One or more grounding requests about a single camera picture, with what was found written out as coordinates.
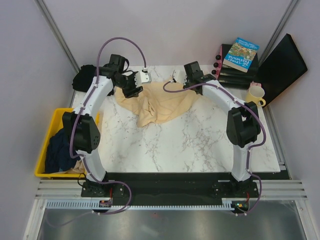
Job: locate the yellow ceramic mug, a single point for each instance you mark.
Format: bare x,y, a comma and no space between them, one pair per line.
256,94

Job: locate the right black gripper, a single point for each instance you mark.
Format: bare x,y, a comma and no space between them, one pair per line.
186,85

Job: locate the folded black t-shirt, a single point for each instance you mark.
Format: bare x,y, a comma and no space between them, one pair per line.
88,75

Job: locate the colourful treehouse book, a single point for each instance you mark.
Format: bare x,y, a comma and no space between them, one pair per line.
241,55

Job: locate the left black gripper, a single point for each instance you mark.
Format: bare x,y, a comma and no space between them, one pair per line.
134,91

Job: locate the black box with knobs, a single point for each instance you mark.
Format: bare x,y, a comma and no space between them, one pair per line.
231,77

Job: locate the small pink box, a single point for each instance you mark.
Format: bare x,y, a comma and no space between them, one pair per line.
255,84

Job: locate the navy blue t-shirt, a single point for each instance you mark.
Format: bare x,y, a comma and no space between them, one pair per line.
58,157

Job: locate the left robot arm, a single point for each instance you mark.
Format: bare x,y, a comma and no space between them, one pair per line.
79,125

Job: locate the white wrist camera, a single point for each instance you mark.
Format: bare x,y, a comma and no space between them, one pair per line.
179,76
142,78

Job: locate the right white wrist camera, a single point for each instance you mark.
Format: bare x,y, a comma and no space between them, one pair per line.
179,76

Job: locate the white slotted cable duct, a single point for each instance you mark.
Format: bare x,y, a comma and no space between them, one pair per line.
79,204

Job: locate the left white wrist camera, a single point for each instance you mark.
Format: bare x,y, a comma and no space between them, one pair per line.
142,78

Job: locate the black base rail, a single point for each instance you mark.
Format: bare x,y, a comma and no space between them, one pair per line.
170,189

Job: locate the yellow plastic bin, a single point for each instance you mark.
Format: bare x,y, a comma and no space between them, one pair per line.
55,125

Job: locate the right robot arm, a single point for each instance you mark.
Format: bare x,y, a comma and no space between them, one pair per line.
243,124

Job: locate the cream yellow t-shirt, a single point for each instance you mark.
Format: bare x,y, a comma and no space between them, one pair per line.
154,105

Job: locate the black flat panel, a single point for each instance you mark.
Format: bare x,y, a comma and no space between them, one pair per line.
281,68

